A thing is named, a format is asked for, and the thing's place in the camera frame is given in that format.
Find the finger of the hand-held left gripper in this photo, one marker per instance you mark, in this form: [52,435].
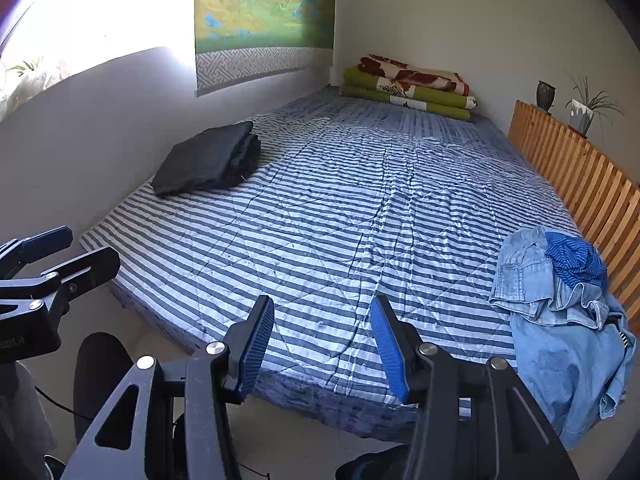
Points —
[47,242]
[90,267]

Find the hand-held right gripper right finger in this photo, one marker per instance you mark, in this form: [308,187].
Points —
[392,355]

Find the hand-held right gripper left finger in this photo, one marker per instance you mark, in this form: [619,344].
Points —
[255,350]

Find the person's grey trouser leg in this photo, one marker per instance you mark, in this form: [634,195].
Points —
[22,410]

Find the dark blue shoe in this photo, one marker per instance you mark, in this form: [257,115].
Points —
[375,465]

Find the black white shoe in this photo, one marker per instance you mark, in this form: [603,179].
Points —
[54,469]

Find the light denim jeans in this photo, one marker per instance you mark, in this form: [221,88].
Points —
[522,280]

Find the blue white striped quilt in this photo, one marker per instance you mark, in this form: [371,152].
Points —
[350,200]

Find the green plant by window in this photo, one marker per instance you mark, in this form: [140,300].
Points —
[27,77]

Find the light blue denim shirt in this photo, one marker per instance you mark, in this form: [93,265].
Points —
[565,375]

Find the blue striped shirt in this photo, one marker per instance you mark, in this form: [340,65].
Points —
[575,257]

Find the green folded blanket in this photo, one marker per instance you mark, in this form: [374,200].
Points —
[370,82]

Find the red floral folded blanket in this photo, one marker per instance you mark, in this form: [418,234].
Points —
[415,72]

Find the potted spider plant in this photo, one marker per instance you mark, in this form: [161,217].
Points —
[581,120]

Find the dark ceramic vase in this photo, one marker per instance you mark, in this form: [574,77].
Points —
[546,95]

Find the wooden slatted bed rail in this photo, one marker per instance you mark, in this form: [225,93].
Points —
[565,160]

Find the landscape wall poster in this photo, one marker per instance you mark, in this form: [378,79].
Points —
[260,5]

